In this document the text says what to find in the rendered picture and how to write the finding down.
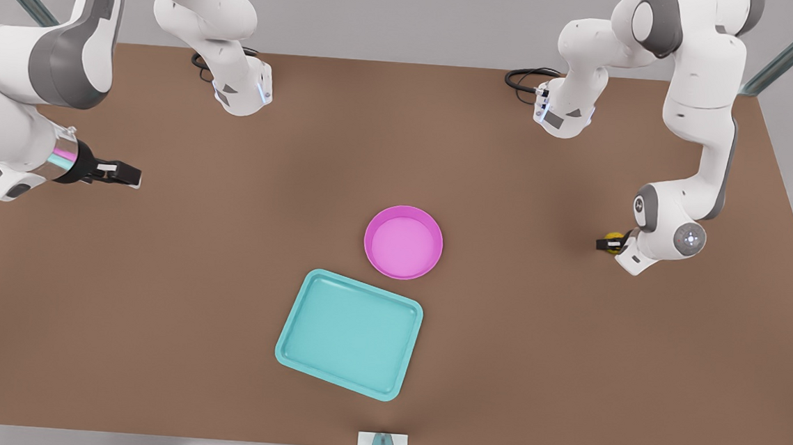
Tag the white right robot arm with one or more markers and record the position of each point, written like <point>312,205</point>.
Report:
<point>8,84</point>

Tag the orange fruit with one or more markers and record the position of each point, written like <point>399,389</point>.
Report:
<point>615,233</point>

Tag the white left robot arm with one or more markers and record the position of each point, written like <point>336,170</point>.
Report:
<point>700,76</point>

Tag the teal rectangular tray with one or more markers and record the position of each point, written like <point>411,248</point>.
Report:
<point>350,334</point>

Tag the pink round plate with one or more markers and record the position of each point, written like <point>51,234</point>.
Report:
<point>403,245</point>

